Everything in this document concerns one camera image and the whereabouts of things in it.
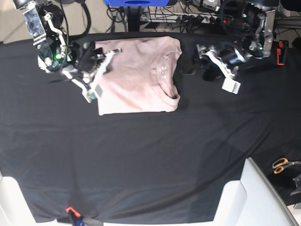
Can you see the black table cloth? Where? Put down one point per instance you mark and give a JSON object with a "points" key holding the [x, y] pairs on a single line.
{"points": [[153, 168]]}

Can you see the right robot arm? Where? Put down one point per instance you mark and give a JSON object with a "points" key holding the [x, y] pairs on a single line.
{"points": [[53, 44]]}

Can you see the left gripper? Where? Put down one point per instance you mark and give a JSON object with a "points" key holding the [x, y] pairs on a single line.
{"points": [[223, 59]]}

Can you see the orange black clamp right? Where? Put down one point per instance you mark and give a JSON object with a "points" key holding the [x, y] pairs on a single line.
{"points": [[282, 49]]}

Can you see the white table frame right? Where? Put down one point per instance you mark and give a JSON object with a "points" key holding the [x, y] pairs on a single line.
{"points": [[252, 201]]}

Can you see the orange black clamp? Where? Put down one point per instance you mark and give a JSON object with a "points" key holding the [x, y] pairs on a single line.
{"points": [[282, 49], [75, 218]]}

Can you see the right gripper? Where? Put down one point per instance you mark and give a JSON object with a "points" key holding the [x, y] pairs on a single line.
{"points": [[88, 64]]}

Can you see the pale pink T-shirt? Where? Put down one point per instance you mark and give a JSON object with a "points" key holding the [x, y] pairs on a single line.
{"points": [[140, 78]]}

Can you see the orange handled scissors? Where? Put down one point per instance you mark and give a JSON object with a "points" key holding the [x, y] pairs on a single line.
{"points": [[283, 163]]}

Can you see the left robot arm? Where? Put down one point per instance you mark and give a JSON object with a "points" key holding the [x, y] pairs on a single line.
{"points": [[254, 38]]}

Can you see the white table frame left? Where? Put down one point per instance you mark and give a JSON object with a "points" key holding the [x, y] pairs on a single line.
{"points": [[14, 210]]}

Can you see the white power strip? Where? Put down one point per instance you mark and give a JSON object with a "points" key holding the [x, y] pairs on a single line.
{"points": [[170, 17]]}

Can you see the blue box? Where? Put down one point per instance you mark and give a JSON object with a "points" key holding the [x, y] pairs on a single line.
{"points": [[137, 3]]}

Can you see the black table leg post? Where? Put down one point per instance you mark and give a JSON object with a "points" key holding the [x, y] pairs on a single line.
{"points": [[133, 18]]}

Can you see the white table frame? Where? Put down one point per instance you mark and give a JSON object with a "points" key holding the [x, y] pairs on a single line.
{"points": [[14, 210], [252, 201]]}

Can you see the orange black clamp bottom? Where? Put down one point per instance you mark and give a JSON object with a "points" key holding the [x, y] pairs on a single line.
{"points": [[75, 218]]}

